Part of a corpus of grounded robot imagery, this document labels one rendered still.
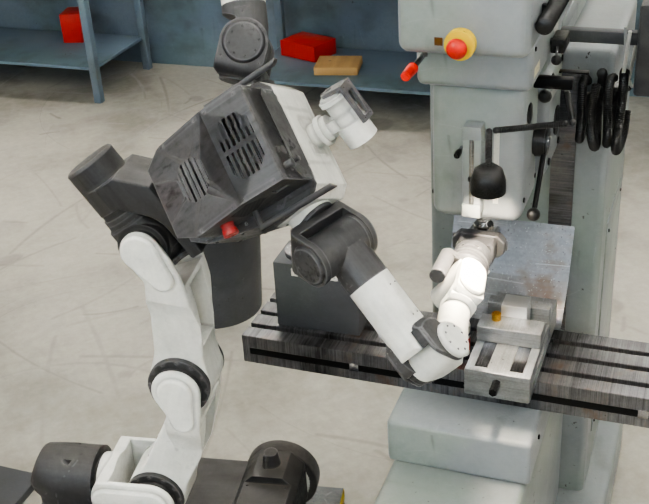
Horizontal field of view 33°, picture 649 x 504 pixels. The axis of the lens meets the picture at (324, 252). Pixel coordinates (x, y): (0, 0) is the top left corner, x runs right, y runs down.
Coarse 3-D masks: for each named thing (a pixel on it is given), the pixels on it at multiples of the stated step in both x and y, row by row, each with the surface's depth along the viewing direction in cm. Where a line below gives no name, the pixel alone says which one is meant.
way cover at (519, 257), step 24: (456, 216) 291; (528, 240) 285; (552, 240) 283; (504, 264) 287; (528, 264) 285; (552, 264) 283; (504, 288) 286; (528, 288) 284; (552, 288) 282; (480, 312) 286
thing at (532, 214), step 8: (536, 136) 236; (544, 136) 235; (536, 144) 236; (544, 144) 235; (536, 152) 237; (544, 152) 237; (544, 160) 237; (536, 184) 235; (536, 192) 235; (536, 200) 234; (536, 208) 234; (528, 216) 233; (536, 216) 233
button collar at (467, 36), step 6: (456, 30) 203; (462, 30) 203; (468, 30) 204; (450, 36) 204; (456, 36) 203; (462, 36) 203; (468, 36) 203; (474, 36) 204; (444, 42) 205; (468, 42) 203; (474, 42) 203; (444, 48) 206; (468, 48) 204; (474, 48) 204; (468, 54) 204; (462, 60) 205
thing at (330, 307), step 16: (288, 256) 268; (288, 272) 268; (288, 288) 270; (304, 288) 269; (320, 288) 267; (336, 288) 265; (288, 304) 273; (304, 304) 271; (320, 304) 269; (336, 304) 268; (352, 304) 266; (288, 320) 275; (304, 320) 273; (320, 320) 272; (336, 320) 270; (352, 320) 269
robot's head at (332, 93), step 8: (344, 80) 206; (328, 88) 210; (336, 88) 205; (344, 88) 205; (352, 88) 207; (328, 96) 207; (336, 96) 206; (344, 96) 205; (360, 96) 208; (320, 104) 209; (328, 104) 207; (352, 104) 206; (360, 104) 208; (360, 112) 207; (368, 112) 208
